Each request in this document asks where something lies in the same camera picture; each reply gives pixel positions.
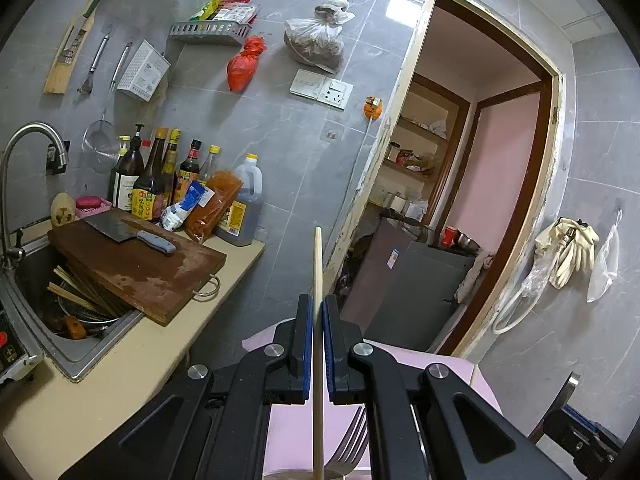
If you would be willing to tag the large oil jug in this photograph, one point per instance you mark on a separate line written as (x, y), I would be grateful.
(239, 223)

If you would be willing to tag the orange snack bag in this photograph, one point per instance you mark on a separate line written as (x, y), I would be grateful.
(220, 192)

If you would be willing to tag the dark vinegar bottle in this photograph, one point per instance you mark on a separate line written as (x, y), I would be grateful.
(148, 192)

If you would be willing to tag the red cup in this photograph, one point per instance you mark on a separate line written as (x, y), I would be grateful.
(449, 237)

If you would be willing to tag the orange wall hook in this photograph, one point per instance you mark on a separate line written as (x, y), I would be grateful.
(372, 107)

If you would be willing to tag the pink floral table cloth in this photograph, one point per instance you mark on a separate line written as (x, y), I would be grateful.
(289, 441)

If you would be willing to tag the wooden wall grater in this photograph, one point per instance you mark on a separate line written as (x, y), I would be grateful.
(65, 59)

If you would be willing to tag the wooden cutting board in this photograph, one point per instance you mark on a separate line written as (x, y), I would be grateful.
(158, 285)

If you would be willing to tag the steel faucet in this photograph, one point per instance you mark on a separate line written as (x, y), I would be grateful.
(24, 183)

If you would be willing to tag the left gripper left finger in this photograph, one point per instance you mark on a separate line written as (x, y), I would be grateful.
(210, 424)

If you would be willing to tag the steel sink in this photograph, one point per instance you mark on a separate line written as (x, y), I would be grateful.
(73, 337)

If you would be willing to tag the grey cabinet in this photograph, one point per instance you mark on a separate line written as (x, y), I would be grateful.
(403, 293)

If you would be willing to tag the steel fork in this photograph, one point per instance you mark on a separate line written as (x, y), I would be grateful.
(349, 452)

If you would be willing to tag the white wall socket panel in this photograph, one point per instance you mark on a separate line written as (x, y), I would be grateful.
(322, 89)

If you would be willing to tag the cleaver with grey handle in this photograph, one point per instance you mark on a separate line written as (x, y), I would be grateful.
(113, 228)

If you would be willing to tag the cream rubber gloves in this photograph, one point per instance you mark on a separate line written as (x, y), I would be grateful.
(568, 245)

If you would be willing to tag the induction cooker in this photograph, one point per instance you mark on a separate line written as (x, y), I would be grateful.
(18, 358)

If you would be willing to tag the white box holder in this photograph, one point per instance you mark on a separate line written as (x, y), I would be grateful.
(144, 73)

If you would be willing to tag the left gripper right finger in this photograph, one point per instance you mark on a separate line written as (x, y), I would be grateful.
(424, 423)

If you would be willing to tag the red hanging bag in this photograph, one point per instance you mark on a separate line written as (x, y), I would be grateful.
(241, 68)

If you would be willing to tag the white plastic utensil holder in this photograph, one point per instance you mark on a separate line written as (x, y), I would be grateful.
(300, 474)

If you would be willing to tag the dark soy sauce bottle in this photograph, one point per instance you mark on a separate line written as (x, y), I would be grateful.
(128, 168)

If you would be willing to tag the grey wall shelf rack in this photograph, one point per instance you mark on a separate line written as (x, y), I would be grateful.
(210, 32)

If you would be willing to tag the clear bag of dried goods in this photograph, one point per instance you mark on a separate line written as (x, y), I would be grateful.
(317, 41)

